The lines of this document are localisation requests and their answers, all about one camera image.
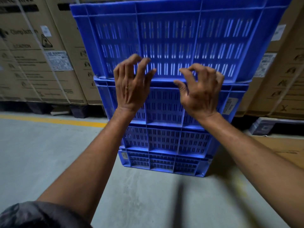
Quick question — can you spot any flat orange cardboard sheet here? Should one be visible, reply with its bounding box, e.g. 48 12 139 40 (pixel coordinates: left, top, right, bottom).
251 136 304 169

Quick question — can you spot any blue plastic pallet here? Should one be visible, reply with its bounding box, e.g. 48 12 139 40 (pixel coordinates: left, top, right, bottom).
248 117 304 136

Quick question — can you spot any person's right hand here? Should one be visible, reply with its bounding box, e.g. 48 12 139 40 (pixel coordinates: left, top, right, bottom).
173 63 225 121

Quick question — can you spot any person's left forearm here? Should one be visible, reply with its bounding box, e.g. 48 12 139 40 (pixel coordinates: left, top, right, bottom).
37 108 137 224

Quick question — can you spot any person's grey patterned shirt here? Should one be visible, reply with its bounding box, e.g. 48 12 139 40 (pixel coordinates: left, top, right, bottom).
0 201 93 228

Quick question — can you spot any person's left hand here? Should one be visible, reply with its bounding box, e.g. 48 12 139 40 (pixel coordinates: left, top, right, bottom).
113 54 157 115

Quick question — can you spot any person's right forearm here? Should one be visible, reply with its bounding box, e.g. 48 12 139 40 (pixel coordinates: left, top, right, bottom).
198 111 304 228

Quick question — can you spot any dark pallet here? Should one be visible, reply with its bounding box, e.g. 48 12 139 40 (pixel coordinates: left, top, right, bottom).
0 101 108 119

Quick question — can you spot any blue crate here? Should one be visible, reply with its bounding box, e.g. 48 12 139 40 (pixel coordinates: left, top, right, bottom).
69 0 293 84
119 123 221 159
118 149 213 178
93 76 250 130

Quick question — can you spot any row of washing machine boxes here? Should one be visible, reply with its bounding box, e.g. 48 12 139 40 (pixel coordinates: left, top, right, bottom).
0 0 304 121

